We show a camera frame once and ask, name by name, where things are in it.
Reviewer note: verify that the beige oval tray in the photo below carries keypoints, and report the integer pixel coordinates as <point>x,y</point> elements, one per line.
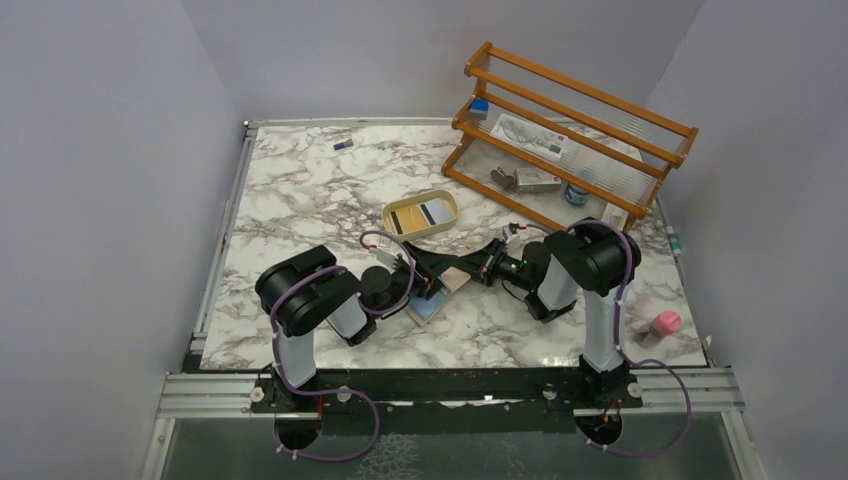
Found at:
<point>417,200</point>

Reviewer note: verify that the pink round cap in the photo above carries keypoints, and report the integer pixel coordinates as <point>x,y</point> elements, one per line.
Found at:
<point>663,325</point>

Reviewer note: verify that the small grey box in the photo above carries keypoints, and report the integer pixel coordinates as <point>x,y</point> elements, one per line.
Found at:
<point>535,180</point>

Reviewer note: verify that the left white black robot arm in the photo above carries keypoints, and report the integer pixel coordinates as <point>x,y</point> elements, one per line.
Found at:
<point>310,288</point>

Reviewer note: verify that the blue grey eraser block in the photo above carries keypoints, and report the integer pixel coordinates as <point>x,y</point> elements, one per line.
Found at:
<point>478,109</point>

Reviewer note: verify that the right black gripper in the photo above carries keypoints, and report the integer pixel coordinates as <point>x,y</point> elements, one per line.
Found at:
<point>482,264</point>

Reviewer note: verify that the green white tube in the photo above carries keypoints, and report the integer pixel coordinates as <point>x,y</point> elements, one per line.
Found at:
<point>673,240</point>

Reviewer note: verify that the yellow card with black stripe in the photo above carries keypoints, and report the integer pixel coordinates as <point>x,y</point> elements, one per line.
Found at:
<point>407,220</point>

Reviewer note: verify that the metal binder clip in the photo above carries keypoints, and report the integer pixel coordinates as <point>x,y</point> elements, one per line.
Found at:
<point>504,180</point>

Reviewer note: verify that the blue white small jar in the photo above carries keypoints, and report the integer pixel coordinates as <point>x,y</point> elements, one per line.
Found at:
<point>576,195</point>

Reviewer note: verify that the beige card holder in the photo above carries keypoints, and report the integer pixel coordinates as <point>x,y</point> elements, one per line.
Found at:
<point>452,279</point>

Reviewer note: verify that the green white small box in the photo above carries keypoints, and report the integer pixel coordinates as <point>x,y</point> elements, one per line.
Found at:
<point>615,216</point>

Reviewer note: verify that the grey card in tray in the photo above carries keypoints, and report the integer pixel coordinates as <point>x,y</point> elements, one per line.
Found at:
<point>436,211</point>

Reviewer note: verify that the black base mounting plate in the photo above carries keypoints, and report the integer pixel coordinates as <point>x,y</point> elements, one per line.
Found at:
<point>357,402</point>

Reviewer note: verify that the orange wooden shelf rack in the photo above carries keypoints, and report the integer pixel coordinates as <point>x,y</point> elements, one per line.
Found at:
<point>620,152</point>

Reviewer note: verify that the clear printed packet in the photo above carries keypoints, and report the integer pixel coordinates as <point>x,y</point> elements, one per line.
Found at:
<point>529,137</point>

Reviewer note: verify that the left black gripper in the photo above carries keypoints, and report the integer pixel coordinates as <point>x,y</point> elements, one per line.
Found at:
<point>411,270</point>

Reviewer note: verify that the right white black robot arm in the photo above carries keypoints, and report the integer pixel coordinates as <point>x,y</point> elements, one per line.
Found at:
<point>589,258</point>

